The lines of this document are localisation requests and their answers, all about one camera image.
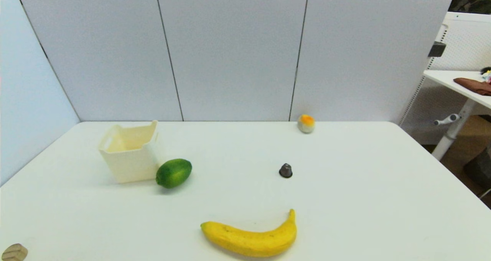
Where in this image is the white orange toy ball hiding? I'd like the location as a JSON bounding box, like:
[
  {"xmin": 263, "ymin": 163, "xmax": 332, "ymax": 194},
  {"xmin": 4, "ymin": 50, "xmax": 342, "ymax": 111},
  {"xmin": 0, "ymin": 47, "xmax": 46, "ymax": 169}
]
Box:
[{"xmin": 298, "ymin": 114, "xmax": 316, "ymax": 134}]

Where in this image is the green lime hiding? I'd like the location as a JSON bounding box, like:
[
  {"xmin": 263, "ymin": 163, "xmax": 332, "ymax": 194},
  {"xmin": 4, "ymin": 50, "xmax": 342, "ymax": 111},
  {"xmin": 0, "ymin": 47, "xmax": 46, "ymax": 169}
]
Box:
[{"xmin": 155, "ymin": 159, "xmax": 193, "ymax": 189}]

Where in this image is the yellow banana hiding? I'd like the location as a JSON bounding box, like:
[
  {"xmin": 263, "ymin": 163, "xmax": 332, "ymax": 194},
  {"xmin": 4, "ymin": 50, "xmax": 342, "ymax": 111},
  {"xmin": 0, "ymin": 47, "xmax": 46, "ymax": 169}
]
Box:
[{"xmin": 200, "ymin": 209, "xmax": 298, "ymax": 258}]

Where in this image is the cream plastic container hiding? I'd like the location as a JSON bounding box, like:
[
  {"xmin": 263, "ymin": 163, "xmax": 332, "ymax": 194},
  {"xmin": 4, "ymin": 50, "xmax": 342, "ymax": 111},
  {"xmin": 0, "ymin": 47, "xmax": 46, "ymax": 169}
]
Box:
[{"xmin": 98, "ymin": 120, "xmax": 161, "ymax": 184}]

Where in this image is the black box on panel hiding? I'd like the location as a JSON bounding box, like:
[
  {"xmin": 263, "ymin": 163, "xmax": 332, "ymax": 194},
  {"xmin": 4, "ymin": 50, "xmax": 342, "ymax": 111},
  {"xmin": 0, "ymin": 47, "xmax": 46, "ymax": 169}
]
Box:
[{"xmin": 428, "ymin": 41, "xmax": 447, "ymax": 58}]

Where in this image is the white side table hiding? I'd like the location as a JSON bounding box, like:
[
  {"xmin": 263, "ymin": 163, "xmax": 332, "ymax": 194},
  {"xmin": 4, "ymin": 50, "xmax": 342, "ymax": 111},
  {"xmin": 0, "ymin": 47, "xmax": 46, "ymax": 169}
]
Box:
[{"xmin": 423, "ymin": 70, "xmax": 491, "ymax": 162}]

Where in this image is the brown cloth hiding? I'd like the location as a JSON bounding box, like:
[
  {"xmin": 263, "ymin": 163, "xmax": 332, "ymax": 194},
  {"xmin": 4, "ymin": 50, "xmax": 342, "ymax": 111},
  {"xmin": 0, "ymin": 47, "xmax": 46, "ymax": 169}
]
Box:
[{"xmin": 453, "ymin": 78, "xmax": 491, "ymax": 96}]

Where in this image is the white perforated panel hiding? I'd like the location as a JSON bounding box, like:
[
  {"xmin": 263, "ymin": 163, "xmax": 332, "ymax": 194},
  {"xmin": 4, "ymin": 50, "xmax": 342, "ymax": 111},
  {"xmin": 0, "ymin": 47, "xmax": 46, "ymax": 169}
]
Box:
[{"xmin": 399, "ymin": 12, "xmax": 491, "ymax": 144}]

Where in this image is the small wooden block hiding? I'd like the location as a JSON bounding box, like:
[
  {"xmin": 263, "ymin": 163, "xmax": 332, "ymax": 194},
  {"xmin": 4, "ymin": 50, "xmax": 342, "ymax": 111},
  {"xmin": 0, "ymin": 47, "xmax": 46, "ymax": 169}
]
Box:
[{"xmin": 1, "ymin": 243, "xmax": 28, "ymax": 261}]

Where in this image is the white crank handle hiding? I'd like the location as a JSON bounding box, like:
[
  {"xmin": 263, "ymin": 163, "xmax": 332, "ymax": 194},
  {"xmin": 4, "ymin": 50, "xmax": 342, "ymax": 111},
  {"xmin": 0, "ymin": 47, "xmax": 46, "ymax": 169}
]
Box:
[{"xmin": 434, "ymin": 114, "xmax": 461, "ymax": 126}]

